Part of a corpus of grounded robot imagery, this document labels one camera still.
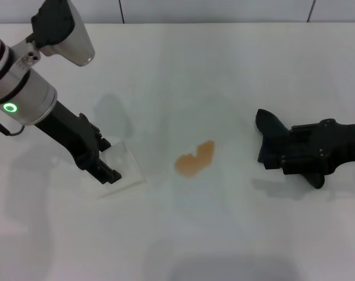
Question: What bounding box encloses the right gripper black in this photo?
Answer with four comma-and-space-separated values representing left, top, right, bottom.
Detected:
281, 118, 355, 176

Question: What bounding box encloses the dark blue rag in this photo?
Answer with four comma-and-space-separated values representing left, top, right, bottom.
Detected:
254, 108, 325, 190

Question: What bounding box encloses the left wrist thin cable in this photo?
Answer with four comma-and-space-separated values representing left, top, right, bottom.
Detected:
0, 115, 23, 136

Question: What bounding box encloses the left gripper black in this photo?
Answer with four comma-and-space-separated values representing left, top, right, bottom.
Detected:
35, 101, 123, 186

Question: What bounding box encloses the white paper cup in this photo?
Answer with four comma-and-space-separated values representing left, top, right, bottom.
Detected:
88, 139, 147, 200

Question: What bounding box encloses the left wrist camera housing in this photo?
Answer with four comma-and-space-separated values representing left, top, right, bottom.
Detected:
30, 0, 96, 68

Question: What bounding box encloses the brown water stain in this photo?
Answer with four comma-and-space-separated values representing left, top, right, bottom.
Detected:
174, 140, 216, 178

